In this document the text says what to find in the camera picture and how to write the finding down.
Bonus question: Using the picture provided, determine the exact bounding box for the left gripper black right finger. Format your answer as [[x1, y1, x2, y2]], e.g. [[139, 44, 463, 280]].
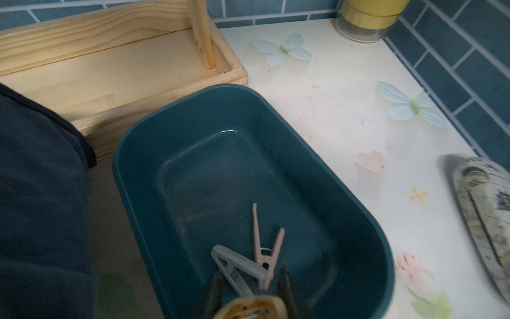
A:
[[277, 264, 315, 319]]

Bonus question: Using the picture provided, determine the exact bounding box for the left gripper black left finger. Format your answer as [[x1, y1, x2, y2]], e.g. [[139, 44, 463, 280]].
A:
[[187, 270, 224, 319]]

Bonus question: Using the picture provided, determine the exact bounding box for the dark grey tank top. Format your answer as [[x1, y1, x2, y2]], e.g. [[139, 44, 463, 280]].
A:
[[1, 86, 97, 318]]

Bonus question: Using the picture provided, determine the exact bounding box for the wooden clothespin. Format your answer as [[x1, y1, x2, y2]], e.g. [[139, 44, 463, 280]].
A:
[[213, 295, 288, 319]]

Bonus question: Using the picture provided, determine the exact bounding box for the white clothespin in bin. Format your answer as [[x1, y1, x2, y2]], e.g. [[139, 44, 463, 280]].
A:
[[211, 245, 268, 299]]

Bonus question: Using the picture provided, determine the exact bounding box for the pink clothespin in bin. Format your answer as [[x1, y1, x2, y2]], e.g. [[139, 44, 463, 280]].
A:
[[252, 203, 286, 291]]

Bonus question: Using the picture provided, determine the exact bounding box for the dark teal plastic bin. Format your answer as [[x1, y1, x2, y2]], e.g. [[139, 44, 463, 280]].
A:
[[112, 85, 394, 318]]

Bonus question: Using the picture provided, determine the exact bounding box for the wooden clothes rack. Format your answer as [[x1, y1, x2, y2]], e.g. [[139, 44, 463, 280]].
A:
[[1, 1, 248, 158]]

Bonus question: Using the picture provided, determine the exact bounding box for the yellow pen cup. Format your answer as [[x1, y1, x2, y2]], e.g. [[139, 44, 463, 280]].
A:
[[334, 0, 410, 43]]

